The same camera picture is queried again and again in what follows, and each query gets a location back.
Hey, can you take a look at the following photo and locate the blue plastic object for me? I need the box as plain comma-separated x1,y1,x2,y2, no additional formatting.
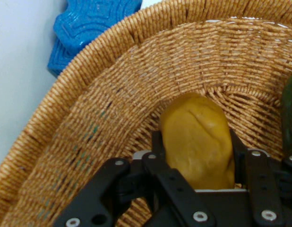
47,0,143,78

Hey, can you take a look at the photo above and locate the dark green toy cucumber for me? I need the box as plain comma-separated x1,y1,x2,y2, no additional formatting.
280,72,292,162

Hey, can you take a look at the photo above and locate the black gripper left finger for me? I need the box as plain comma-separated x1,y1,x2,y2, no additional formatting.
53,131,217,227

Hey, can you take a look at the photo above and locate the woven wicker basket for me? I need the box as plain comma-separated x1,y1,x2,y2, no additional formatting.
0,0,292,227

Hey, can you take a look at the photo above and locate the yellow toy bell pepper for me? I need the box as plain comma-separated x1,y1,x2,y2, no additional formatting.
159,92,236,191

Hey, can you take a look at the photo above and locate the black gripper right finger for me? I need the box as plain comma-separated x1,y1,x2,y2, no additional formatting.
230,129,292,227

